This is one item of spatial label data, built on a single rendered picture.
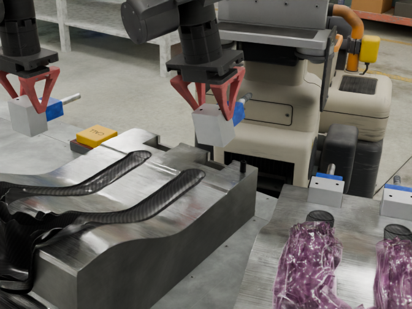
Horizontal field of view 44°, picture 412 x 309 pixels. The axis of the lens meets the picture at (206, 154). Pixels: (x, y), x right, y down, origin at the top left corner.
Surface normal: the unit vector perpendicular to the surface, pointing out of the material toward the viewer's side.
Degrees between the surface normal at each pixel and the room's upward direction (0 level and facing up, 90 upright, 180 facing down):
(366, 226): 0
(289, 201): 0
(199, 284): 0
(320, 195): 90
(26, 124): 91
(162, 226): 15
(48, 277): 84
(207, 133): 99
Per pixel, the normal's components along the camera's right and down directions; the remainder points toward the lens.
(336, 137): 0.02, -0.89
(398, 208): -0.30, 0.43
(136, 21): -0.81, 0.41
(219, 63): -0.18, -0.85
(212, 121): -0.57, 0.50
